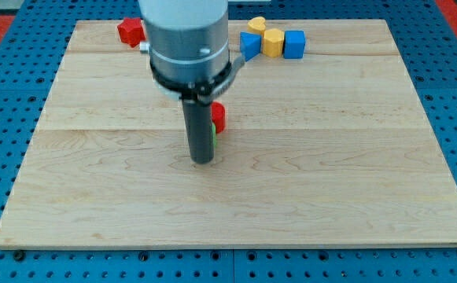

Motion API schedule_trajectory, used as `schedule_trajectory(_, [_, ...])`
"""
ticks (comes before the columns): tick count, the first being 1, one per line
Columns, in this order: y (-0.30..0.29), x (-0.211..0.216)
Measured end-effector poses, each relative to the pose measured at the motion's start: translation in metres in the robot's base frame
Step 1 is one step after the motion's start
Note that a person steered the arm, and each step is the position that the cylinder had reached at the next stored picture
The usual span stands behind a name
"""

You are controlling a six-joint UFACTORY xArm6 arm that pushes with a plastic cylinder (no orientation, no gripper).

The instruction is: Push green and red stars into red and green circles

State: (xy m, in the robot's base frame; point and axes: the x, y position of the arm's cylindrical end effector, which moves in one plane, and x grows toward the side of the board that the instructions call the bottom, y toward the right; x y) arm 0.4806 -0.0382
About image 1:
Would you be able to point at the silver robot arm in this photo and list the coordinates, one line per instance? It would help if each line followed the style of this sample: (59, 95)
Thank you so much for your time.
(188, 48)

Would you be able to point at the green cylinder block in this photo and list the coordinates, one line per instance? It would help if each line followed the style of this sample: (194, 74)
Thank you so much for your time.
(214, 138)

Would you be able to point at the red cylinder block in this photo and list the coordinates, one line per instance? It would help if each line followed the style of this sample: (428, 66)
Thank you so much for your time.
(218, 116)

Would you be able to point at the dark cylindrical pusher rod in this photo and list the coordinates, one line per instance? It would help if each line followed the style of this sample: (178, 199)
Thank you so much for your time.
(199, 132)

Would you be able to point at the blue triangle block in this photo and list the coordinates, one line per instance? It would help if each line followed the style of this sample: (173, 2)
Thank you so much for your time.
(250, 45)

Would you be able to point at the wooden board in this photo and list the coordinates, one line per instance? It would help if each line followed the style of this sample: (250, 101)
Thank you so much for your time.
(330, 151)

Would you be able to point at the yellow hexagon block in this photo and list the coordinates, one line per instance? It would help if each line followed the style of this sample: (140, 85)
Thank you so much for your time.
(273, 42)

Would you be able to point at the yellow heart block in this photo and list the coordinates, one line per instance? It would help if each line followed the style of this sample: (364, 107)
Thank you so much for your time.
(257, 26)

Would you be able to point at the blue cube block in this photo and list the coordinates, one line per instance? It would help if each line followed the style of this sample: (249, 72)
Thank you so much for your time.
(294, 44)

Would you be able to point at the red star block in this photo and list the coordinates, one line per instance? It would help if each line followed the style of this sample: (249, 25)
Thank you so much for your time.
(131, 31)

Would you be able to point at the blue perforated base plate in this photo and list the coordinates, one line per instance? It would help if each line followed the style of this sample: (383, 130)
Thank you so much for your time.
(31, 52)

